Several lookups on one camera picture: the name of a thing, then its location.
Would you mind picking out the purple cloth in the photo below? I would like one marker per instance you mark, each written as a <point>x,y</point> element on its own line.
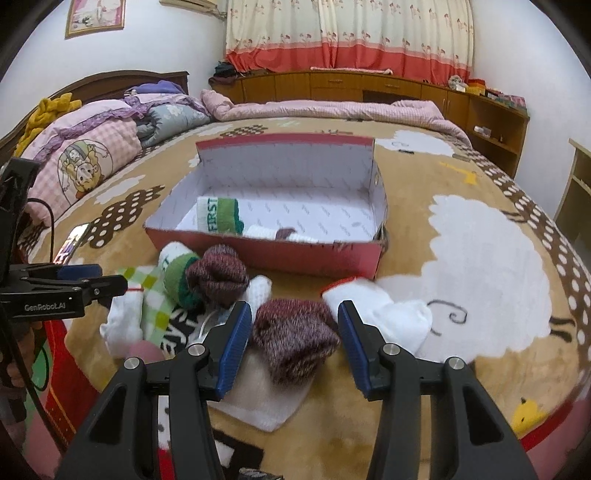
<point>157,88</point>

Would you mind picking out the pink sock ball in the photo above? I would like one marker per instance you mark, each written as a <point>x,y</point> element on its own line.
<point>143,350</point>

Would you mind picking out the pink checked quilt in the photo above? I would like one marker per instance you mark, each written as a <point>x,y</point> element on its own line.
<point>323,110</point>

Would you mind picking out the grey blue floral quilt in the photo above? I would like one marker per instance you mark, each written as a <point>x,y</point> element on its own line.
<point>171,120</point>

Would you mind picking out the pink plaid cartoon pillow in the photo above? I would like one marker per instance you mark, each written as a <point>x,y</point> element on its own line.
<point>106,138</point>

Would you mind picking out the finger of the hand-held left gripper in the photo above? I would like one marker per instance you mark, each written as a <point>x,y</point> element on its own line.
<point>78,272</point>
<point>99,288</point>

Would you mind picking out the pale cloth bundle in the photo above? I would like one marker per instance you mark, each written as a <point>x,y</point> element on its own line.
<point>457,82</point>

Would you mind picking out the yellow and red box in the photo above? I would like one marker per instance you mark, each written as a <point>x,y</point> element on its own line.
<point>476,86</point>

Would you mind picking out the smartphone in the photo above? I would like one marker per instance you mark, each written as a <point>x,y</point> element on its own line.
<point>71,244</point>

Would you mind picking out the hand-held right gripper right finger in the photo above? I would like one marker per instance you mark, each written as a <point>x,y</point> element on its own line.
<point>355,346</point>

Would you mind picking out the plain white sock ball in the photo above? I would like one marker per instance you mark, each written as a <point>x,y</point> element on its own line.
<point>122,318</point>

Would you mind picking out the long wooden cabinet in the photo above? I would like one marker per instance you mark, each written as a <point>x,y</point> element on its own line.
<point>332,85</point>

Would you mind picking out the dark clothes pile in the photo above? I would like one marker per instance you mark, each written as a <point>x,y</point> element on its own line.
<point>225,71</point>

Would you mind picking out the light wooden shelf unit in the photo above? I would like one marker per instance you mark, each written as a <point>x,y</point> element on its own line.
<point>575,184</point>

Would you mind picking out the white socks with red trim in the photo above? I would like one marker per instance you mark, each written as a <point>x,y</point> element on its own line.
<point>392,314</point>

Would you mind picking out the printed sheep blanket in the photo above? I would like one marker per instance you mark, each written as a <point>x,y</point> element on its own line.
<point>461,184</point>

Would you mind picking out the white sock with brown toe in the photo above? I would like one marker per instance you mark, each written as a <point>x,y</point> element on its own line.
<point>277,233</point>

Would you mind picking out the yellow knitted cloth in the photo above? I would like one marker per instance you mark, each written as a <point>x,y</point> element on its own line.
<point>46,108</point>

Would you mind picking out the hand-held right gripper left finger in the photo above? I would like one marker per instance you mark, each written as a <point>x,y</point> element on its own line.
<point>235,346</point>

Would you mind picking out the person's left hand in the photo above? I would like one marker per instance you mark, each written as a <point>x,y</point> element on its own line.
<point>27,346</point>

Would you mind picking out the cream and red curtain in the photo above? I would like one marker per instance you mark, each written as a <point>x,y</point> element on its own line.
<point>346,27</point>

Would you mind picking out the red cardboard box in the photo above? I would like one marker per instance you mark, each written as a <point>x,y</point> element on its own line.
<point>277,161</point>

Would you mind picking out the row of small boxes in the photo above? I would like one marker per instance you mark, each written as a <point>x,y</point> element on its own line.
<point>505,99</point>

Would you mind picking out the framed wall picture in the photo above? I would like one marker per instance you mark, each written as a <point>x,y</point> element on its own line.
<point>94,16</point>

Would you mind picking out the maroon knitted sock ball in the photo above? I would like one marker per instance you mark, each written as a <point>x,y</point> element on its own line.
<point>219,274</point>
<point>295,337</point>

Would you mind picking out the wooden headboard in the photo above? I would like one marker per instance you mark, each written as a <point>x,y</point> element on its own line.
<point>106,81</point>

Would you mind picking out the green and white sock roll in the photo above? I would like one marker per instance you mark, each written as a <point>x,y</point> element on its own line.
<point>178,277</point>
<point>217,214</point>

